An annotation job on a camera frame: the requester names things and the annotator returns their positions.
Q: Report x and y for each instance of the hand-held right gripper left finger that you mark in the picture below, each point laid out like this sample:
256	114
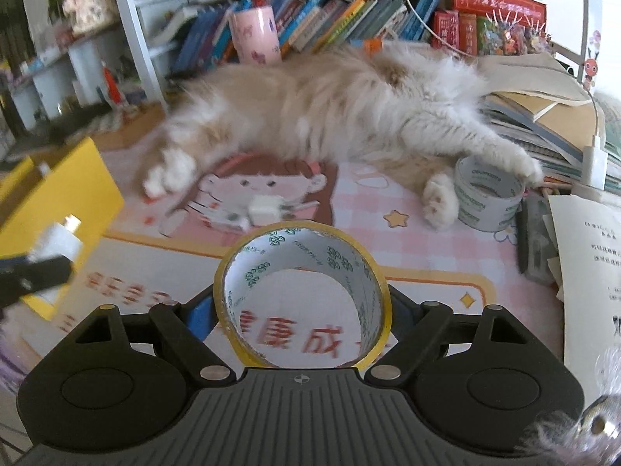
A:
201	318

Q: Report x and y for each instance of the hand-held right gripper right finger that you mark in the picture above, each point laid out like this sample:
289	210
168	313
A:
402	315

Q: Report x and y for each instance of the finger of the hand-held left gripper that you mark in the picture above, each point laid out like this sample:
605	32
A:
39	276

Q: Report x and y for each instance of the white plug adapter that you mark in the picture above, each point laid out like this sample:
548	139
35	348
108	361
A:
53	240

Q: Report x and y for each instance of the yellow cardboard box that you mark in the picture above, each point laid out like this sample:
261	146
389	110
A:
63	189

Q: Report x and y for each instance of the yellow tape roll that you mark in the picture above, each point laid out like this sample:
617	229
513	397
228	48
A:
271	252

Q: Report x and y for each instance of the pink cartoon desk mat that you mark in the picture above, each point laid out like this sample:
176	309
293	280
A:
436	262

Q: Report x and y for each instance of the clear tape roll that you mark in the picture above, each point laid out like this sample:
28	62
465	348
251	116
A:
480	213

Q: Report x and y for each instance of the dark grey pencil case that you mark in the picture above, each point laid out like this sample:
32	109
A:
533	242

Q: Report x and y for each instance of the fluffy lilac pompom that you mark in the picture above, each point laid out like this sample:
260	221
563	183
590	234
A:
553	434

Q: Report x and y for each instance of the white low shelf unit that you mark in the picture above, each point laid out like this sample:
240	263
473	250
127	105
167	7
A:
48	82

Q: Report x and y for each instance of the white printed paper sheets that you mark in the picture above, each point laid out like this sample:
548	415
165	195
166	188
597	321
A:
587	252

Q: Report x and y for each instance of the red tapered bottle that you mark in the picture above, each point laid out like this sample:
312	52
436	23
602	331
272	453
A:
111	87

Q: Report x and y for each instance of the fluffy cream cat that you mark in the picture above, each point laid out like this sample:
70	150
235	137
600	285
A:
315	102

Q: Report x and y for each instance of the stack of notebooks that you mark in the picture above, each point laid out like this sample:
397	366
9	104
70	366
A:
533	121

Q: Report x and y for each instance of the small red boxed book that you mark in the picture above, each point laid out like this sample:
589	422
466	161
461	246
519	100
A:
453	31

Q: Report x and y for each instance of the pink printed cylinder cup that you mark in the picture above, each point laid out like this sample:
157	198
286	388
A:
254	34

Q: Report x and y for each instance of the row of blue spined books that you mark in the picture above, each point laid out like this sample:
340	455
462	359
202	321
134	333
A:
339	19

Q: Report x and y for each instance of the red cartoon sticker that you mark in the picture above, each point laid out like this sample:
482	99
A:
590	65

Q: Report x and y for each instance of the large red hardcover book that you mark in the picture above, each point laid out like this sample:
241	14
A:
495	2

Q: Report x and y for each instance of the white wall charger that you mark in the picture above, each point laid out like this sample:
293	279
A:
594	165

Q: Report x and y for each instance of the white metal bookshelf frame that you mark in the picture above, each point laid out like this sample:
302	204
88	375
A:
138	48

